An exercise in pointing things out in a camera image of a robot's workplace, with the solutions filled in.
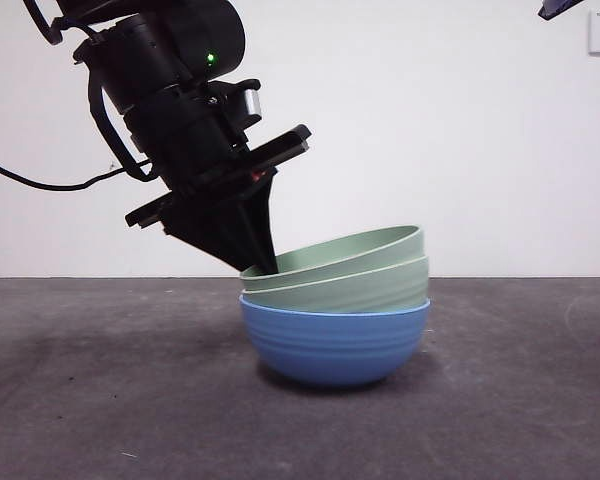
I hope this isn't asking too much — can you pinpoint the green ribbed bowl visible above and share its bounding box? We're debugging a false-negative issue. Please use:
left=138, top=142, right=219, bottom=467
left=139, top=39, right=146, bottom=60
left=239, top=224, right=426, bottom=292
left=241, top=254, right=431, bottom=316

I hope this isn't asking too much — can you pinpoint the blue ribbed bowl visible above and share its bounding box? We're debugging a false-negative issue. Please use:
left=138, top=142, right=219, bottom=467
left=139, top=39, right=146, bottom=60
left=238, top=293, right=432, bottom=391

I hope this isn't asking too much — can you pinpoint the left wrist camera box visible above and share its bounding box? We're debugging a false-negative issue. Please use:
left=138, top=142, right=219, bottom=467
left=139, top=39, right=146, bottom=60
left=207, top=78, right=265, bottom=146

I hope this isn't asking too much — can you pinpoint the long black cable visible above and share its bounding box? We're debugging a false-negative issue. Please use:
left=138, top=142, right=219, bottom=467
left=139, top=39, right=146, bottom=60
left=0, top=152, right=154, bottom=192

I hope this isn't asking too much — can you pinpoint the looped black cable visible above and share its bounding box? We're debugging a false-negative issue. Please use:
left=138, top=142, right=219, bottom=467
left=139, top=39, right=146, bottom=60
left=22, top=0, right=101, bottom=49

